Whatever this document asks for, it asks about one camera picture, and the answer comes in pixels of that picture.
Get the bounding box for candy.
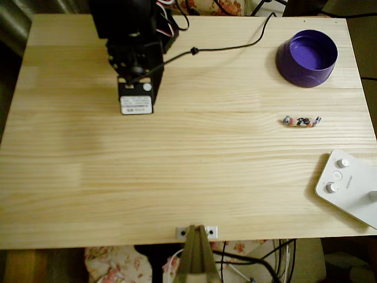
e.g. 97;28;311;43
282;115;322;129

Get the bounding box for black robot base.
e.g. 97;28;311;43
161;11;180;55

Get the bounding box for purple bowl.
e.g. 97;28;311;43
275;29;339;88

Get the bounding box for floral cloth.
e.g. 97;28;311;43
173;0;245;16
84;240;269;283

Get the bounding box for black tripod stand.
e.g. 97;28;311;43
250;0;288;16

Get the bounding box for grey curtain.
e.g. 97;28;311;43
0;0;92;57

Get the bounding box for dark furniture piece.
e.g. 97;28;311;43
282;0;328;17

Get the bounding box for white lamp base with knobs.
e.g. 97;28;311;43
314;149;377;230

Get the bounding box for black camera box white label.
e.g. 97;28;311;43
118;75;154;116

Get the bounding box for red white servo wires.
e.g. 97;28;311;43
156;0;175;38

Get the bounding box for black camera cable with ferrite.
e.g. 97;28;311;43
129;12;276;83

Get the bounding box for thin black looped cable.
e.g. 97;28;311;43
176;0;189;32

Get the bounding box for white metal bracket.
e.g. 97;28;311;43
176;225;219;239

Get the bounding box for olive camera stand post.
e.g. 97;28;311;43
173;224;221;283

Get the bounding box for white cable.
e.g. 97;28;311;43
163;249;185;283

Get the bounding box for thick black cable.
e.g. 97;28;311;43
211;249;282;283

